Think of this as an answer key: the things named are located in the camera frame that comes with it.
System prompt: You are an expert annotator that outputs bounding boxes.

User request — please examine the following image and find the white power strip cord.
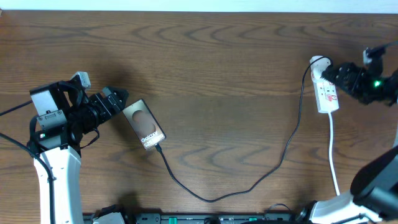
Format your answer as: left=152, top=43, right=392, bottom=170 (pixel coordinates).
left=327, top=112, right=341, bottom=197

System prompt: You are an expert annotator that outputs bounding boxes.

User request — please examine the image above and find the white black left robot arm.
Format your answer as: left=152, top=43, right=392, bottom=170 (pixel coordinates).
left=29, top=80, right=129, bottom=223

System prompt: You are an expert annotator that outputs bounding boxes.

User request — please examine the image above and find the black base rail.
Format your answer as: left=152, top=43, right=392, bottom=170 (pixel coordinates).
left=82, top=212, right=299, bottom=224

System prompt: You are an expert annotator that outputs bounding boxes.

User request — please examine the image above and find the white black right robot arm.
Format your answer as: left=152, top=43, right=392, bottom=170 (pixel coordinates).
left=307, top=63, right=397, bottom=223

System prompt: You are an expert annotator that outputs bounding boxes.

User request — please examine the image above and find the white power strip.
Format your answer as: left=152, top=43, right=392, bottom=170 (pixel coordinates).
left=310, top=55, right=339, bottom=114

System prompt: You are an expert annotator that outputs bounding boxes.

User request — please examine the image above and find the black charger cable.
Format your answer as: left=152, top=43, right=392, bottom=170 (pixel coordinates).
left=154, top=55, right=334, bottom=203

